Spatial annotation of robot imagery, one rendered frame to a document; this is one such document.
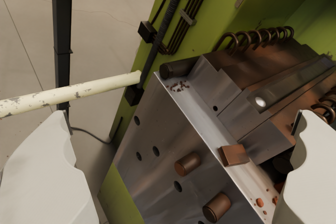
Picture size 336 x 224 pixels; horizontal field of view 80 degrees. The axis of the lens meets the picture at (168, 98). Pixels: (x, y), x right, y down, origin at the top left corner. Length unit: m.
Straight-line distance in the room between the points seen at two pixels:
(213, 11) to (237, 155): 0.33
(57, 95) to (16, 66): 1.00
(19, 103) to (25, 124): 0.72
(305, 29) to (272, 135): 0.51
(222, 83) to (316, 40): 0.48
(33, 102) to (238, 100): 0.53
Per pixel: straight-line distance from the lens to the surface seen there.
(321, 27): 0.78
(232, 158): 0.34
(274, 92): 0.41
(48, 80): 1.55
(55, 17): 0.76
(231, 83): 0.34
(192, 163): 0.35
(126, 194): 0.76
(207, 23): 0.54
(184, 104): 0.36
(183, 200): 0.47
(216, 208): 0.35
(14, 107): 0.65
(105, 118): 1.38
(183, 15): 0.57
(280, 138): 0.34
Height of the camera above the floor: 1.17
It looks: 45 degrees down
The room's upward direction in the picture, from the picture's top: 32 degrees clockwise
